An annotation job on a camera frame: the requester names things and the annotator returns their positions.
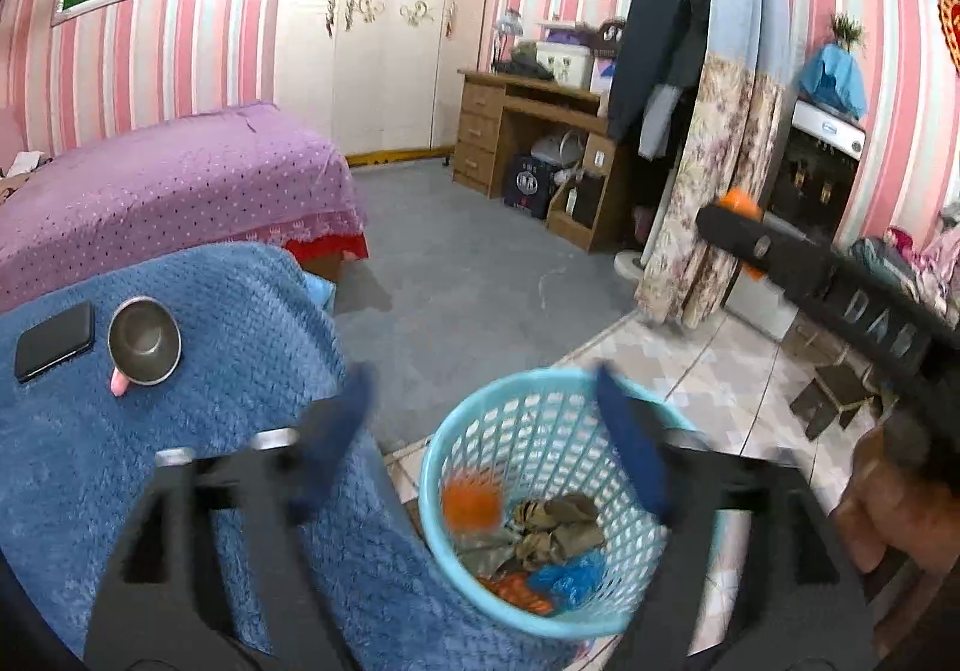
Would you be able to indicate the blue fleece blanket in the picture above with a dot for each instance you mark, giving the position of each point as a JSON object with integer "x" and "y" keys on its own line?
{"x": 256, "y": 350}

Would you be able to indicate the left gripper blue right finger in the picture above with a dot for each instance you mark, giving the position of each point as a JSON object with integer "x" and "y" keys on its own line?
{"x": 799, "y": 602}

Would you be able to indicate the white wardrobe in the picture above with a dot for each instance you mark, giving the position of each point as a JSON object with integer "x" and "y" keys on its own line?
{"x": 376, "y": 75}

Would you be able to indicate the purple dotted bed cover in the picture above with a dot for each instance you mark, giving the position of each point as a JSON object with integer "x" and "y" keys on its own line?
{"x": 248, "y": 172}

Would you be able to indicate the floral curtain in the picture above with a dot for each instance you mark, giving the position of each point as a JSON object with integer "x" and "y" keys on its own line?
{"x": 728, "y": 146}

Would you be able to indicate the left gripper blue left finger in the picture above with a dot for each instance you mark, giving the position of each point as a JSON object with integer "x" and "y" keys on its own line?
{"x": 162, "y": 602}

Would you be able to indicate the light blue trash basket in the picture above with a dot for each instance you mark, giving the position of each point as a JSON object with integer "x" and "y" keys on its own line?
{"x": 538, "y": 435}

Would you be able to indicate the pink steel-lined mug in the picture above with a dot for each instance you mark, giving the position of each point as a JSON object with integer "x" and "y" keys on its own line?
{"x": 144, "y": 343}

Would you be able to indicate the wooden desk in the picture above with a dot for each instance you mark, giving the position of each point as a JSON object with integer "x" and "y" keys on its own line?
{"x": 502, "y": 116}

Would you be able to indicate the right hand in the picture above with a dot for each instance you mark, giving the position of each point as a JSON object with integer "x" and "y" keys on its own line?
{"x": 884, "y": 507}

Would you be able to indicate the orange peel piece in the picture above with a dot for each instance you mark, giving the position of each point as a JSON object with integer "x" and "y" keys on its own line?
{"x": 472, "y": 501}

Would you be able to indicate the orange round peel cap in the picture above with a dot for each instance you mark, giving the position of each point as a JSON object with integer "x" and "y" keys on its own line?
{"x": 739, "y": 202}

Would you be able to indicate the black wallet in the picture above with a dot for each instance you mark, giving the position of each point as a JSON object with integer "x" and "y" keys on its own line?
{"x": 55, "y": 340}

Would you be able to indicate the blue crumpled wrapper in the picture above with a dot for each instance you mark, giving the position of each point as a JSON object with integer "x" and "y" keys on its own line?
{"x": 577, "y": 581}

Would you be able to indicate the white storage box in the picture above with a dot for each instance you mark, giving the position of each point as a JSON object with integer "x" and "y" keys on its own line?
{"x": 570, "y": 64}

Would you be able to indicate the black box under desk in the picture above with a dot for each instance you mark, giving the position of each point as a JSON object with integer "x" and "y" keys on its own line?
{"x": 530, "y": 184}

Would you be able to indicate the black hanging coat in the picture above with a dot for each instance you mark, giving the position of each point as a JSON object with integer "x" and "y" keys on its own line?
{"x": 660, "y": 57}

